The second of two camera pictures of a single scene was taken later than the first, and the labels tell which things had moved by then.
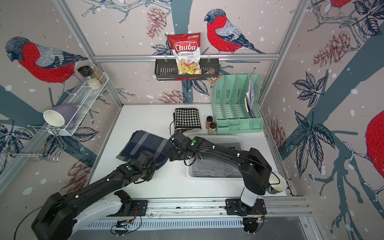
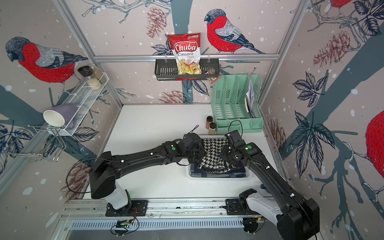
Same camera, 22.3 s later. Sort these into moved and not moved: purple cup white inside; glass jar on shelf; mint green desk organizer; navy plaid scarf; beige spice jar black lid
Moved: navy plaid scarf
Not moved: purple cup white inside; mint green desk organizer; beige spice jar black lid; glass jar on shelf
